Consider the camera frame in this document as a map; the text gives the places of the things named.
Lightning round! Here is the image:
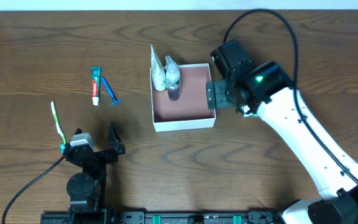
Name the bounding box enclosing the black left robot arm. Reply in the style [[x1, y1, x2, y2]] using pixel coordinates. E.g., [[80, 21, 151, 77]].
[[63, 123, 126, 224]]

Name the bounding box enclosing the white cardboard box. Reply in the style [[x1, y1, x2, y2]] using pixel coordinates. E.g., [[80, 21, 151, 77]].
[[150, 63, 216, 132]]

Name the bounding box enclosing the green white toothbrush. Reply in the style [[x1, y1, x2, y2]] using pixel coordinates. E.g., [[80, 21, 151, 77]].
[[50, 101, 67, 154]]

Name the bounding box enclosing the white speckled cream tube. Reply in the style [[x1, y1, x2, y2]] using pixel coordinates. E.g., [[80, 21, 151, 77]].
[[150, 45, 166, 91]]

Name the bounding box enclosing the Colgate toothpaste tube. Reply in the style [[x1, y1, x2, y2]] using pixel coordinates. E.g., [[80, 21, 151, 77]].
[[91, 67, 102, 106]]

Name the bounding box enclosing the clear pump bottle purple liquid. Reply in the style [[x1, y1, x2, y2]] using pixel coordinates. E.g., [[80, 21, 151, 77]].
[[165, 55, 181, 101]]

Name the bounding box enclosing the green Dettol soap bar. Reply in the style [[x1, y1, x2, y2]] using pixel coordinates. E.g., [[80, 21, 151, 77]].
[[241, 106, 259, 117]]

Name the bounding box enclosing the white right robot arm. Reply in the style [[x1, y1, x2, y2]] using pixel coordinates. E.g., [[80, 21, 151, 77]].
[[206, 40, 358, 223]]

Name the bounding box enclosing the blue disposable razor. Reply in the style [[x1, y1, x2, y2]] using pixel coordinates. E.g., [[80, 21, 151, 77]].
[[101, 77, 122, 106]]

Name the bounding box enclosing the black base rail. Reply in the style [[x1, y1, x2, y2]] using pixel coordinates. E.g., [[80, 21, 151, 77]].
[[40, 211, 283, 224]]

